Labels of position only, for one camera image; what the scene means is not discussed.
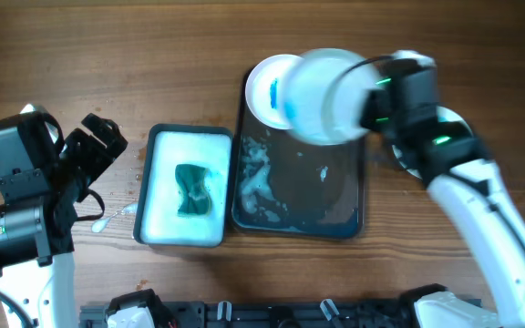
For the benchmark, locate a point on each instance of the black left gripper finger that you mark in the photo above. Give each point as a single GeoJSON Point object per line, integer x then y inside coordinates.
{"type": "Point", "coordinates": [86, 151]}
{"type": "Point", "coordinates": [107, 131]}

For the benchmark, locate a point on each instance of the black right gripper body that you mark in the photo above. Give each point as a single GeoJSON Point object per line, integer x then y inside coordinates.
{"type": "Point", "coordinates": [367, 119]}

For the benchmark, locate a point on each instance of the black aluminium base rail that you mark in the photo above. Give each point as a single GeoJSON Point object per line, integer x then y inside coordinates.
{"type": "Point", "coordinates": [379, 313]}

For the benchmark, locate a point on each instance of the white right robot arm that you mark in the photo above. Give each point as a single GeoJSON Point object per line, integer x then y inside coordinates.
{"type": "Point", "coordinates": [458, 172]}

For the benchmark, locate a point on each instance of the white plate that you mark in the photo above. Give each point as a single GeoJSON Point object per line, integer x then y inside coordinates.
{"type": "Point", "coordinates": [263, 89]}
{"type": "Point", "coordinates": [323, 95]}
{"type": "Point", "coordinates": [443, 115]}

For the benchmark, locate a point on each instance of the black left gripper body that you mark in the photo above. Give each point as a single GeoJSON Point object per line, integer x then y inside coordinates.
{"type": "Point", "coordinates": [77, 172]}

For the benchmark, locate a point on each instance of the green scrubbing sponge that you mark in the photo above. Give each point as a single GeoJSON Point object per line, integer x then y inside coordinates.
{"type": "Point", "coordinates": [195, 199]}

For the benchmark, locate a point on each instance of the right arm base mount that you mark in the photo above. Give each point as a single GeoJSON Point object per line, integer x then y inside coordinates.
{"type": "Point", "coordinates": [434, 306]}

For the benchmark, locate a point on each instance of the dark brown serving tray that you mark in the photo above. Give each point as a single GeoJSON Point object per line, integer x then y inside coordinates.
{"type": "Point", "coordinates": [284, 186]}

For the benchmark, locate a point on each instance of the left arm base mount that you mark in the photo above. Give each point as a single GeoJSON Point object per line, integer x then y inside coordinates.
{"type": "Point", "coordinates": [140, 309]}

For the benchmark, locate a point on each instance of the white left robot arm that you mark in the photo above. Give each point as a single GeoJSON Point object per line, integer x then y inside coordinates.
{"type": "Point", "coordinates": [41, 179]}

